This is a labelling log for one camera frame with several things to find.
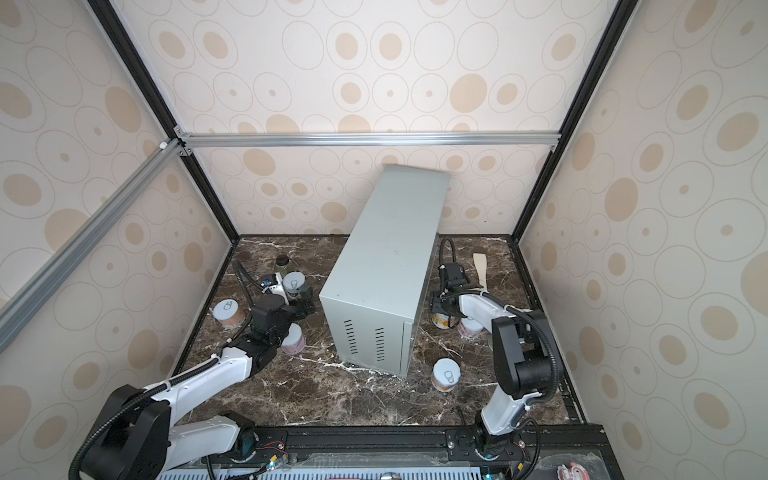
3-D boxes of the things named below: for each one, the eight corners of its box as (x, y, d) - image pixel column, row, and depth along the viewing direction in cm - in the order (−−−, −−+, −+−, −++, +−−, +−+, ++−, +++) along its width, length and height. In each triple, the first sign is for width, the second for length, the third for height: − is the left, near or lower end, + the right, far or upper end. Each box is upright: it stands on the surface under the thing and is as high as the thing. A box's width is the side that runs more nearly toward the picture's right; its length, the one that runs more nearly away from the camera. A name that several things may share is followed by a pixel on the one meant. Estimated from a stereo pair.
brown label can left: (216, 329, 96) (207, 320, 92) (224, 308, 101) (216, 298, 97) (240, 329, 96) (233, 320, 92) (248, 308, 101) (241, 298, 97)
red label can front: (432, 392, 84) (435, 385, 79) (430, 365, 89) (432, 357, 84) (459, 392, 84) (463, 385, 79) (455, 365, 89) (459, 357, 84)
